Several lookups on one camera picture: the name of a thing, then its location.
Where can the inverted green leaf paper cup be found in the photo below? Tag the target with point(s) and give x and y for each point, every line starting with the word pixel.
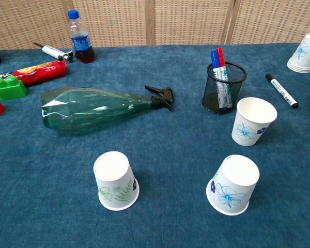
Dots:
pixel 113 175

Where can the white paper cup tipped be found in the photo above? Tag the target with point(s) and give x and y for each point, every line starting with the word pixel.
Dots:
pixel 304 51

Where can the green building block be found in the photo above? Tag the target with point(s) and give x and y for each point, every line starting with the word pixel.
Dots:
pixel 10 90

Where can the red biscuit package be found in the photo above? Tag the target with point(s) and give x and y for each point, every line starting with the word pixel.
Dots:
pixel 41 72

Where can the blue capped whiteboard marker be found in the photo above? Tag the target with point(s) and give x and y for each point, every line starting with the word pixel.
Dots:
pixel 214 59

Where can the red capped whiteboard marker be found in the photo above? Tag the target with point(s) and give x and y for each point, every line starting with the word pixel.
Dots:
pixel 220 56

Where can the inverted blue flower paper cup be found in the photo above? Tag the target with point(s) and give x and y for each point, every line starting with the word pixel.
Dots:
pixel 237 173

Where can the black capped whiteboard marker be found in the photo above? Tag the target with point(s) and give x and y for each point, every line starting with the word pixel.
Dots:
pixel 280 89

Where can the cola bottle with blue cap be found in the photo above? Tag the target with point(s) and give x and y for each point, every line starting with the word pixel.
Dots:
pixel 80 41

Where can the woven folding screen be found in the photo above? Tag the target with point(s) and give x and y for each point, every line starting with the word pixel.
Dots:
pixel 118 20

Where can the black mesh pen holder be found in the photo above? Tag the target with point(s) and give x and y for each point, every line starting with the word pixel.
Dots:
pixel 237 77

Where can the blue table cloth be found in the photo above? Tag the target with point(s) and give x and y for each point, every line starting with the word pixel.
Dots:
pixel 170 144

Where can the green plastic spray bottle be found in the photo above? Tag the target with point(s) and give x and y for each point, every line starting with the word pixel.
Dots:
pixel 80 108

